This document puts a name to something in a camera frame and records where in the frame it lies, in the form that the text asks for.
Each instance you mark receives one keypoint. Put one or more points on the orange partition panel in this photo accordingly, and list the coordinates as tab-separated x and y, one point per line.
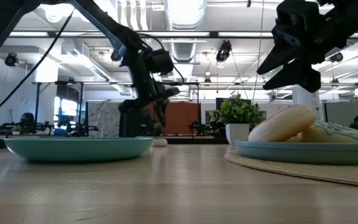
182	118

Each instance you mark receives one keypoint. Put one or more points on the grey patterned curtain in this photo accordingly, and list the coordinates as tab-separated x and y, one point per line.
104	119

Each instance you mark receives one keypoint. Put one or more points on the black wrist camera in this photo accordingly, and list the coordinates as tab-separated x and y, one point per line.
297	15
158	61

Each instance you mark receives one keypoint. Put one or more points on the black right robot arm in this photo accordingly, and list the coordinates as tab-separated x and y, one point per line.
356	15

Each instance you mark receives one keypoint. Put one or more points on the overhead light bar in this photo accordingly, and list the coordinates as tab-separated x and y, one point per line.
179	34

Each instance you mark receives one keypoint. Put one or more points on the small background potted plant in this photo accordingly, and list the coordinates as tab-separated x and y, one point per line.
158	129

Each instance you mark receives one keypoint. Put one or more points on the woven beige placemat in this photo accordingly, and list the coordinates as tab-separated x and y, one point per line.
291	169

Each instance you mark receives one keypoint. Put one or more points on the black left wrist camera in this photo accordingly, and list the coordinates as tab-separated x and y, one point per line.
158	61

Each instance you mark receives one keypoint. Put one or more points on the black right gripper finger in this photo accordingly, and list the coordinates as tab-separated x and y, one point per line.
280	54
303	76

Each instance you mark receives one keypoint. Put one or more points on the silver round air duct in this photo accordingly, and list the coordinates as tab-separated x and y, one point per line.
183	18

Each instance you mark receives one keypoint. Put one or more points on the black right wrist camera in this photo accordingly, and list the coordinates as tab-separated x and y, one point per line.
297	15

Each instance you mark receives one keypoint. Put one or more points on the pink frosted donut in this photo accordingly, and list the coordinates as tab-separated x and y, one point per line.
283	123

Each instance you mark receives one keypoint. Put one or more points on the grey partition wall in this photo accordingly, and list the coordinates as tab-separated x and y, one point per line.
337	113

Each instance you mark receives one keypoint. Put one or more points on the background black robot arm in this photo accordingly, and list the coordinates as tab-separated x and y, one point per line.
200	126

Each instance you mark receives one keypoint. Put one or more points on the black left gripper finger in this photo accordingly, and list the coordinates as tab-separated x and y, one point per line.
163	102
134	119

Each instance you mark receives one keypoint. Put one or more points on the green plant in white pot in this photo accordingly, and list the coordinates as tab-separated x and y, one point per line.
238	115

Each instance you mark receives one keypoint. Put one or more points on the green frosted donut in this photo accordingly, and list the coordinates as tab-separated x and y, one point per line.
334	133

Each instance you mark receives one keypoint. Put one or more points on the small plant in pot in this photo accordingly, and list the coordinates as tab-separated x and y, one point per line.
16	129

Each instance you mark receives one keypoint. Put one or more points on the black metal stand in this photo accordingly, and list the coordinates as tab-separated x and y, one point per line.
37	105

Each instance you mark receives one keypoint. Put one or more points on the teal plate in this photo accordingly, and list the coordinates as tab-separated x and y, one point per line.
78	149

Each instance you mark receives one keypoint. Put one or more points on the blue plate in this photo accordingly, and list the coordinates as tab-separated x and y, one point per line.
306	152

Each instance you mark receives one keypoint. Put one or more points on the black ceiling spot lamp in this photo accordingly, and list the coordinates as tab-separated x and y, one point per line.
336	57
223	51
11	59
114	57

